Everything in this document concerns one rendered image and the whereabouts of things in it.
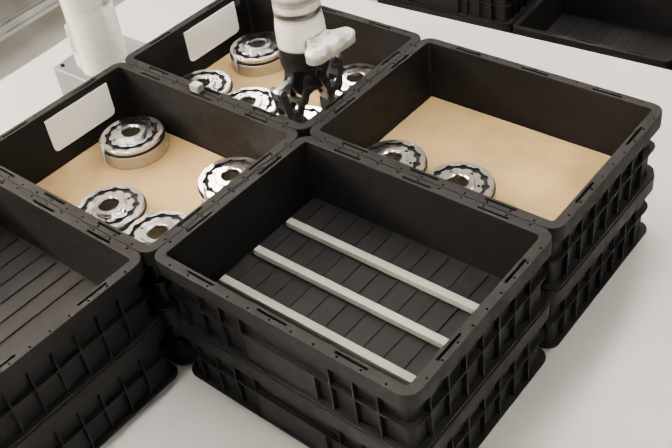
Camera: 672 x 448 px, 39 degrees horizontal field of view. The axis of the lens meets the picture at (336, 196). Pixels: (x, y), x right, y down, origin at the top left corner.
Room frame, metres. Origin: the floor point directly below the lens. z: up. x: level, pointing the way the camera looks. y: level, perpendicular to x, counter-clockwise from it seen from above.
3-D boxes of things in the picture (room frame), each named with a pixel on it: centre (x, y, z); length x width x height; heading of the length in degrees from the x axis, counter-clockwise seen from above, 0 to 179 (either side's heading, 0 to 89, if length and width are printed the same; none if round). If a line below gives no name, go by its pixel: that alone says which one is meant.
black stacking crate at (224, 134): (1.14, 0.28, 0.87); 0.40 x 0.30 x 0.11; 46
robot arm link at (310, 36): (1.23, 0.00, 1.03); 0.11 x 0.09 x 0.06; 41
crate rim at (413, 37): (1.35, 0.07, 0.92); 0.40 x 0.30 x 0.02; 46
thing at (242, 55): (1.48, 0.10, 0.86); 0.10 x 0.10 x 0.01
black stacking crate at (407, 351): (0.86, -0.01, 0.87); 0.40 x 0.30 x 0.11; 46
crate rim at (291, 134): (1.14, 0.28, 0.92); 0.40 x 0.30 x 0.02; 46
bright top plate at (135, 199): (1.09, 0.33, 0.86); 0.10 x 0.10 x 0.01
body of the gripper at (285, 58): (1.25, 0.02, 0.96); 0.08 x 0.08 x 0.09
